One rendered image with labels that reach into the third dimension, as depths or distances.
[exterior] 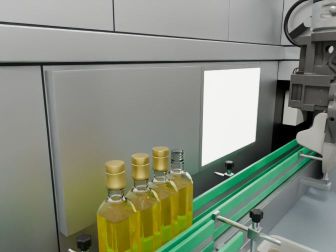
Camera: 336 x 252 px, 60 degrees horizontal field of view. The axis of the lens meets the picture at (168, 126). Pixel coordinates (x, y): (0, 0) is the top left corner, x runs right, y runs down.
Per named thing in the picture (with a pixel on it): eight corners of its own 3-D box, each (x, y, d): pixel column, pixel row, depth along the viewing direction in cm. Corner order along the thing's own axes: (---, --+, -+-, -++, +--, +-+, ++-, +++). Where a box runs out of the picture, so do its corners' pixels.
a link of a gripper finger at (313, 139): (294, 165, 49) (303, 111, 48) (333, 174, 45) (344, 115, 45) (288, 166, 47) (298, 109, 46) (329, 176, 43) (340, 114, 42)
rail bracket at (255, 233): (216, 238, 76) (218, 194, 73) (281, 268, 65) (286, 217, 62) (210, 243, 74) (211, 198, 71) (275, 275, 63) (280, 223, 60)
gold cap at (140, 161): (140, 171, 59) (140, 151, 58) (153, 176, 57) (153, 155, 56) (127, 177, 56) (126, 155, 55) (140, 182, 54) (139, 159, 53)
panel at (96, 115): (250, 142, 128) (255, 63, 120) (256, 143, 126) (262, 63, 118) (59, 231, 62) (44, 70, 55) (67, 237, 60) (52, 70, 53)
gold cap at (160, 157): (160, 164, 63) (159, 144, 62) (172, 168, 61) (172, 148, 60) (148, 168, 61) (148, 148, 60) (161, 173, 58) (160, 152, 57)
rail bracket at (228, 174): (216, 192, 104) (218, 156, 101) (234, 198, 99) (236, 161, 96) (210, 196, 101) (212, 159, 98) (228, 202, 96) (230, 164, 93)
